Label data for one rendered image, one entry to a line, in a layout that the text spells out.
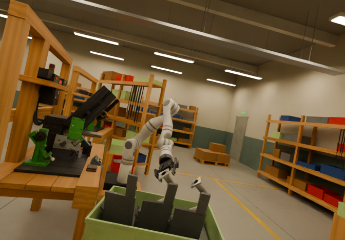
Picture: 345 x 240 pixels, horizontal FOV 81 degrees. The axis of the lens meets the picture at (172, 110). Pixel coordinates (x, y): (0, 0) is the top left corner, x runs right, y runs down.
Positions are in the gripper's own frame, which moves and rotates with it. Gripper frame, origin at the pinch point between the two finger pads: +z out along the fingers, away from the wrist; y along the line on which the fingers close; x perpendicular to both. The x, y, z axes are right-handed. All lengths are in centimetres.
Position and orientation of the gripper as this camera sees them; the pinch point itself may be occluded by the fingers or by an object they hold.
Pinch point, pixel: (166, 176)
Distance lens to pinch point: 103.2
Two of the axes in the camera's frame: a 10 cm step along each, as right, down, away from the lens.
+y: 8.5, -5.1, -1.4
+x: 5.3, 7.9, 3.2
